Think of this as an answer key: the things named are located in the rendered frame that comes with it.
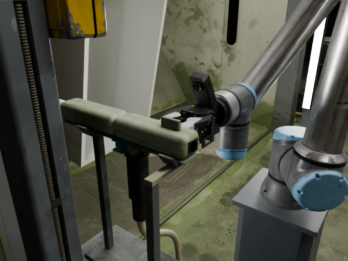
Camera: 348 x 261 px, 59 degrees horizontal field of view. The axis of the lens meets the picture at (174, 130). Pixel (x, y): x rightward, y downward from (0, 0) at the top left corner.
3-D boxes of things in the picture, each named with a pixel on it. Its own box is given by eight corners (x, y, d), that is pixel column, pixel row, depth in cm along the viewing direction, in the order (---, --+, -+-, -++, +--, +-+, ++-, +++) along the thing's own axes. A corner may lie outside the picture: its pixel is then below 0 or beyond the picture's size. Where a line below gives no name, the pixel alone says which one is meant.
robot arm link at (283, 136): (302, 162, 122) (309, 121, 116) (320, 186, 107) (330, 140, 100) (263, 162, 123) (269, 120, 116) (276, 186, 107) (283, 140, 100)
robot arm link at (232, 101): (241, 93, 78) (207, 87, 83) (232, 97, 74) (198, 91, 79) (238, 126, 81) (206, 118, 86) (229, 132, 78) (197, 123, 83)
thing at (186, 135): (198, 236, 57) (202, 119, 48) (183, 251, 53) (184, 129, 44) (46, 160, 84) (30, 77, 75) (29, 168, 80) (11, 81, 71)
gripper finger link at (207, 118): (200, 132, 63) (215, 118, 70) (201, 125, 63) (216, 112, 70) (179, 128, 65) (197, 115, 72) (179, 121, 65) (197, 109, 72)
